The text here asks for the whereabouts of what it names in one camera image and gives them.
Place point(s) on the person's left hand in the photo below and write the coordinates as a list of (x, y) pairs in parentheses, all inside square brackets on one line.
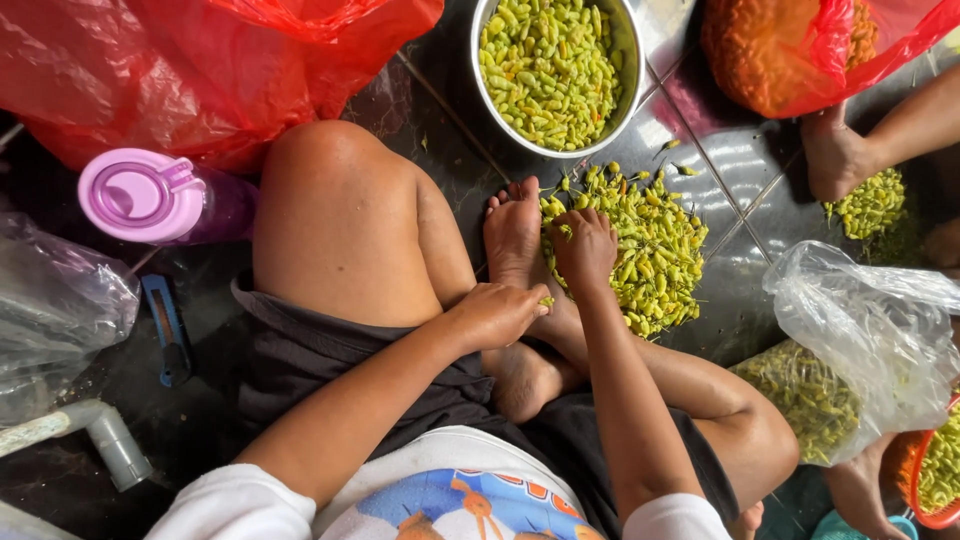
[(495, 319)]

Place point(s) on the person's right hand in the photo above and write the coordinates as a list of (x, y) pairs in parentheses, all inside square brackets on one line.
[(589, 251)]

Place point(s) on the person's right fingers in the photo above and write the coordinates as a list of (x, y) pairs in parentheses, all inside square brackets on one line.
[(589, 221)]

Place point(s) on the person's left fingers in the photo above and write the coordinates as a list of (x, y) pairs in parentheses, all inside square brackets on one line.
[(531, 304)]

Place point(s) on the single green chilli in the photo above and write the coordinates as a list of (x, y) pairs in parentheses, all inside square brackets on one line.
[(547, 301)]

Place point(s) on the heap of green chillies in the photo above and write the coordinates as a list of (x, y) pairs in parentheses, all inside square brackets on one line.
[(656, 247)]

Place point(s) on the loose green chilli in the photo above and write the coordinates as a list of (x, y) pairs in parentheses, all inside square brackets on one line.
[(685, 169), (670, 145)]

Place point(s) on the destemmed green chillies in bowl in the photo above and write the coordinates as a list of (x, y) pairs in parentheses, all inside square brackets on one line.
[(551, 67)]

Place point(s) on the steel bowl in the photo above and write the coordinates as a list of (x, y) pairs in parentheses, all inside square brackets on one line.
[(634, 52)]

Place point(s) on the person's white printed shirt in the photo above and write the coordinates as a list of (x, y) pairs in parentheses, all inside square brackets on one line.
[(442, 457)]

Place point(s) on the person's left leg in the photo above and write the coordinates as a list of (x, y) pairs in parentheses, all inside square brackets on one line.
[(337, 225)]

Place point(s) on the person's right leg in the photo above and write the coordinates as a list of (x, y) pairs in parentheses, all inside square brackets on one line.
[(720, 405)]

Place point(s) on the person's black shorts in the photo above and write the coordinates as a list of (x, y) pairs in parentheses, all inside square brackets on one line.
[(315, 367)]

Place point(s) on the small pile of green chillies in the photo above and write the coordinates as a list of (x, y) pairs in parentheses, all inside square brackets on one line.
[(870, 206)]

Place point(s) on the clear bag holding green chillies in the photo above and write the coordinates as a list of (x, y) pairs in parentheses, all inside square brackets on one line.
[(862, 330)]

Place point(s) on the blue utility knife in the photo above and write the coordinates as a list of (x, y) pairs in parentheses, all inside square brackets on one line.
[(169, 330)]

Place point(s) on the teal plastic item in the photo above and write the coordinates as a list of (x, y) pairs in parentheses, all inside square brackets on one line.
[(829, 529)]

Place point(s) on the red plastic bag around sack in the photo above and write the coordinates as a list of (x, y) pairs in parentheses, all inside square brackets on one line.
[(915, 30)]

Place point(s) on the purple bottle with pink lid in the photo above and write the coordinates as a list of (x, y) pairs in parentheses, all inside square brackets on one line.
[(142, 196)]

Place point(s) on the orange plastic basket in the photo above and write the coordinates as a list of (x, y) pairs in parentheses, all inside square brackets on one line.
[(916, 495)]

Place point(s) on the green chillies in basket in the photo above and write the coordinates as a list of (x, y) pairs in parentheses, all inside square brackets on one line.
[(943, 465)]

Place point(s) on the grey plastic pipe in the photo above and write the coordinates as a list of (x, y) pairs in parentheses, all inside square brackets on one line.
[(112, 442)]

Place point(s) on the large crumpled red plastic bag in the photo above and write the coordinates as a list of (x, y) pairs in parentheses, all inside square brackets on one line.
[(150, 67)]

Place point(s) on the empty clear plastic bag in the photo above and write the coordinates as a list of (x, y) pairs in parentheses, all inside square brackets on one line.
[(52, 315)]

